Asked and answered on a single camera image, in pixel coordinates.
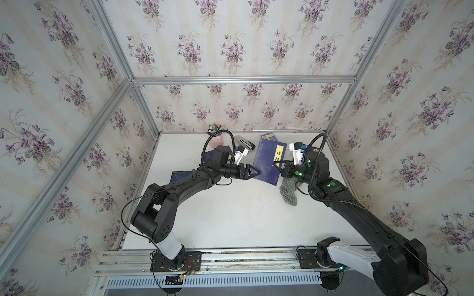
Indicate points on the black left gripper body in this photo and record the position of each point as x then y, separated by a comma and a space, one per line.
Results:
229, 171

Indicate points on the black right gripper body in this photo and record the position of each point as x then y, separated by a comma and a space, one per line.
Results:
300, 172

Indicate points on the grey patterned cloth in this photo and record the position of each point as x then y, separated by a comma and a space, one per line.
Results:
288, 190

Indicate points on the blue book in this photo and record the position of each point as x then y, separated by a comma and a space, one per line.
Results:
267, 153
179, 175
209, 158

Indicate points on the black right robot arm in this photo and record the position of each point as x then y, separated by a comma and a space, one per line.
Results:
397, 265

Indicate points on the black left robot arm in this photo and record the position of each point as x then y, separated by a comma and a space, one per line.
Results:
155, 214

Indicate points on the pink pen cup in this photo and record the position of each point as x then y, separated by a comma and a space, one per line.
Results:
216, 141

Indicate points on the grey black stapler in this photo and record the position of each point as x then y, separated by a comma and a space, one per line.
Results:
245, 143

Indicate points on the pens in cup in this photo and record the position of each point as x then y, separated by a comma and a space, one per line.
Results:
214, 129

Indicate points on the colourful highlighter pack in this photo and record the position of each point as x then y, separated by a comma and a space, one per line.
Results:
269, 136

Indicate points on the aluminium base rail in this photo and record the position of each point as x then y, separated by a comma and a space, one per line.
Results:
280, 266

